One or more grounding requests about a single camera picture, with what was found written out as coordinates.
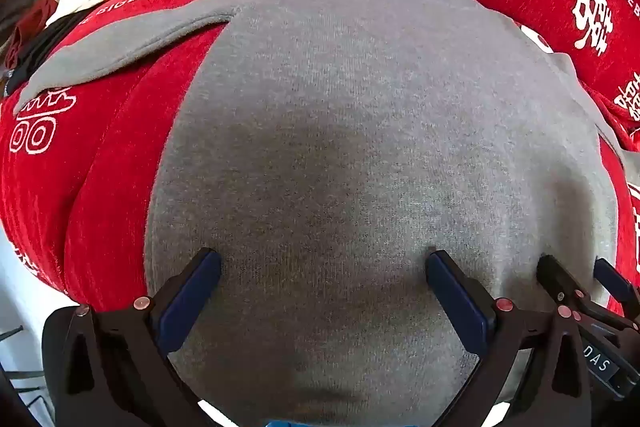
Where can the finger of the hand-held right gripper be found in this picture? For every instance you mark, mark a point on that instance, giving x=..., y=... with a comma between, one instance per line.
x=607, y=276
x=552, y=277

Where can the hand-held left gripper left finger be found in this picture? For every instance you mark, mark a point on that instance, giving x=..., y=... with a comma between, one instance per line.
x=192, y=297

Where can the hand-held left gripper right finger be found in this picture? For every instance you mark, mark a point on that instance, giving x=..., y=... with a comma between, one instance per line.
x=457, y=302

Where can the grey knit sweater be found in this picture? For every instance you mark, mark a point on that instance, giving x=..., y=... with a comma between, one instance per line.
x=350, y=107

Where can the red printed blanket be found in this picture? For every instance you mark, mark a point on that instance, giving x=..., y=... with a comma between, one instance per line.
x=100, y=187

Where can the blue plastic stool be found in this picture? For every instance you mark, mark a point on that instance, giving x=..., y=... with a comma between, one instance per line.
x=285, y=423

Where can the black cloth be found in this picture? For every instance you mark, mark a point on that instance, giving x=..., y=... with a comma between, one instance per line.
x=45, y=42

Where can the dark red cloth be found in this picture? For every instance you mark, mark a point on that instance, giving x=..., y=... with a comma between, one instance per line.
x=30, y=24

